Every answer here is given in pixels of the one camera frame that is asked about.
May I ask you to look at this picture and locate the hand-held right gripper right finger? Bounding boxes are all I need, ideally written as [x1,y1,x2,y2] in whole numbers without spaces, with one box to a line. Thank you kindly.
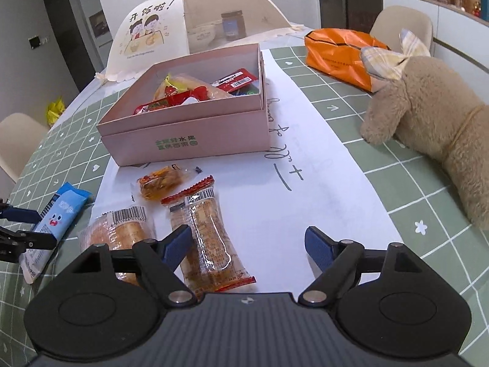
[298,226,421,306]

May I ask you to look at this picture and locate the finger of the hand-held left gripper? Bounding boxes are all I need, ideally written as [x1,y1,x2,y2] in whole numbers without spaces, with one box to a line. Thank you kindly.
[0,225,57,264]
[0,201,41,223]

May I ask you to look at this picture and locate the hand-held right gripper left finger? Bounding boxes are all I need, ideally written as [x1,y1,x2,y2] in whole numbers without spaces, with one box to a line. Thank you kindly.
[71,225,193,307]

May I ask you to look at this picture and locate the clear red-edged pastry packet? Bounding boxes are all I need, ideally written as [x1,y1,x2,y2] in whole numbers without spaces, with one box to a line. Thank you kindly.
[160,176,257,295]

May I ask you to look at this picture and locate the pink cardboard box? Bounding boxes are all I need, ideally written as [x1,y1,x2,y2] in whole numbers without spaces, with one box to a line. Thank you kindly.
[96,43,271,168]

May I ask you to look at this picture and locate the clear orange pastry packet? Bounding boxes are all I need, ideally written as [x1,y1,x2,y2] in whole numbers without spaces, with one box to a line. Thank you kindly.
[78,206,155,285]

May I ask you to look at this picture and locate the small clear spicy snack packet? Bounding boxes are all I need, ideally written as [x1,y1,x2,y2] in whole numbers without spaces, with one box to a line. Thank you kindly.
[130,164,203,202]

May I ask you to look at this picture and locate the beige chair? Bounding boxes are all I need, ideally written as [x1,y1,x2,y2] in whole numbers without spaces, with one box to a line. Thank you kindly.
[370,6,434,56]
[0,113,50,186]

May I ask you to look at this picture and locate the yellow plastic bag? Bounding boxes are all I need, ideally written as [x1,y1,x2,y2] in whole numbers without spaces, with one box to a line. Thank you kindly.
[46,97,66,127]

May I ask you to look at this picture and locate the red and green snack packet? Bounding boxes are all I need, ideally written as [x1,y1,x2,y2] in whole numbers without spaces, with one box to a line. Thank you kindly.
[133,84,209,115]

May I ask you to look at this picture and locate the yellow snack packet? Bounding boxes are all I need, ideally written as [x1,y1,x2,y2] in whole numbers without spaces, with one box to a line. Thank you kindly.
[153,73,215,102]

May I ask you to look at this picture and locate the dark door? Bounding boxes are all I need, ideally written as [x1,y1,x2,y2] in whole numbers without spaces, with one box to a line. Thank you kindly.
[41,0,86,92]

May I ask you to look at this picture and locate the beige plush toy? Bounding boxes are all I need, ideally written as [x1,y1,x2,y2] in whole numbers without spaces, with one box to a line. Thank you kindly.
[360,28,489,232]

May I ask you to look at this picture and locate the orange plastic bag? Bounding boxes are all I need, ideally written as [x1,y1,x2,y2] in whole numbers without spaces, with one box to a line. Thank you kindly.
[304,28,392,93]

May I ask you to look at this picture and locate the dark framed picture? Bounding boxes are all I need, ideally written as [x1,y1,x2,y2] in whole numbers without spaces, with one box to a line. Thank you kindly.
[89,9,109,39]

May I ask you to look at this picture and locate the white bowl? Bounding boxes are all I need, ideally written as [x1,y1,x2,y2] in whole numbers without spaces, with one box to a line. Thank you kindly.
[190,25,216,46]

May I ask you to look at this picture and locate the white mesh food cover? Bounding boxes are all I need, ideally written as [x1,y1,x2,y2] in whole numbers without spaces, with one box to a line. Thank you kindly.
[95,0,306,83]

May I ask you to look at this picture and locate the brown jar with blue label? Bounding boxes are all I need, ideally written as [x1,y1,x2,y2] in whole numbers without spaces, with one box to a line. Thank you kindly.
[221,11,247,41]

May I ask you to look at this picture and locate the dark glass cabinet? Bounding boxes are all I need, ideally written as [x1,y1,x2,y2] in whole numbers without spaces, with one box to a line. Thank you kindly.
[317,0,384,35]

